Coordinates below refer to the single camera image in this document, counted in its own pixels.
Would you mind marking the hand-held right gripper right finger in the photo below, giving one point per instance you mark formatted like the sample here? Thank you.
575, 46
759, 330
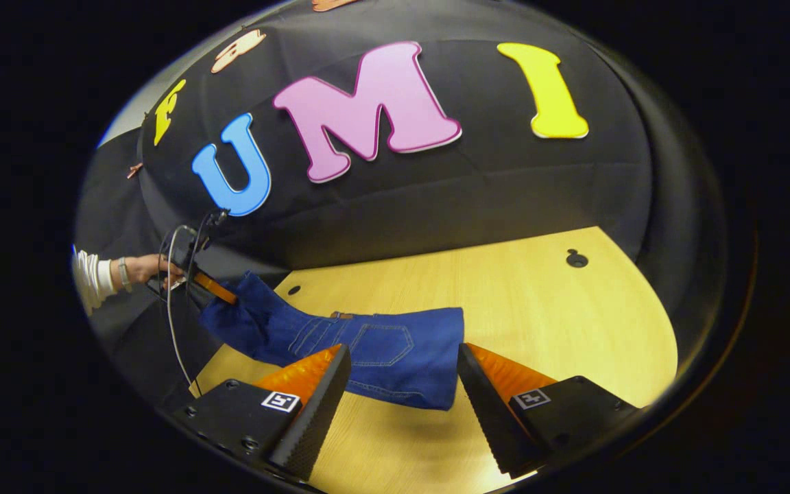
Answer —
487, 418

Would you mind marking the black table grommet hole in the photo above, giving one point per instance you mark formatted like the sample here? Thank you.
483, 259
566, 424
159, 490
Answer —
577, 259

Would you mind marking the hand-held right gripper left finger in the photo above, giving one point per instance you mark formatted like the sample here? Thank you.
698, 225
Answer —
316, 418

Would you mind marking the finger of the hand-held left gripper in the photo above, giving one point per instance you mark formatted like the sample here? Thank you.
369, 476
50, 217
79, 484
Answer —
217, 289

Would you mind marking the blue jeans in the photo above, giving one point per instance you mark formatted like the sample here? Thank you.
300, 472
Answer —
395, 343

